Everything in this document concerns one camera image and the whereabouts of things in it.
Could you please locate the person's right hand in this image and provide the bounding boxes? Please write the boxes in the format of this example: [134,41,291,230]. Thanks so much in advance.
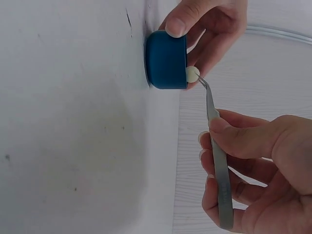
[197,109,312,234]

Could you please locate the person's left hand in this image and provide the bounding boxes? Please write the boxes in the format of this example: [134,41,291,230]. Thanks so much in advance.
[165,0,248,91]

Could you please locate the silver metal tweezers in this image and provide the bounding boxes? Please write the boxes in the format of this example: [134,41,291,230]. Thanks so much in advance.
[196,76,234,231]

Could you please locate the blue round bowl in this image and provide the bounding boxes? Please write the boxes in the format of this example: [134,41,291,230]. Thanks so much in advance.
[143,29,189,90]

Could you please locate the white round bead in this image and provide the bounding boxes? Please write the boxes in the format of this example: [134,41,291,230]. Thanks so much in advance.
[185,66,201,84]

